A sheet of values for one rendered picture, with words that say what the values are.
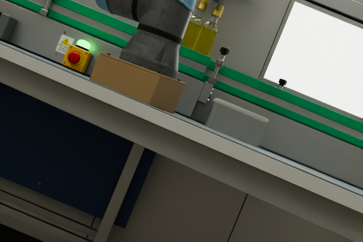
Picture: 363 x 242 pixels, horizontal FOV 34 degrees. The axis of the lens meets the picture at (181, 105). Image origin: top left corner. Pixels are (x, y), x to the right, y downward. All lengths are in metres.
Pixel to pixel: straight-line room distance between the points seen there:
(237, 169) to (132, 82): 0.32
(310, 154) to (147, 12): 0.88
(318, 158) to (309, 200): 0.80
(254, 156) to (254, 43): 1.02
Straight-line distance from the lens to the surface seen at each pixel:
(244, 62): 2.25
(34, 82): 1.57
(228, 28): 2.26
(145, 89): 1.39
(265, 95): 2.09
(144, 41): 1.44
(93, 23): 2.02
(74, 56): 1.90
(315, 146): 2.10
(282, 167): 1.27
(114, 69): 1.43
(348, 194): 1.26
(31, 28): 2.04
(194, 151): 1.37
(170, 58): 1.45
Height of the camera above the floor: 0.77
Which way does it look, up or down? level
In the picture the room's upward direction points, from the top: 22 degrees clockwise
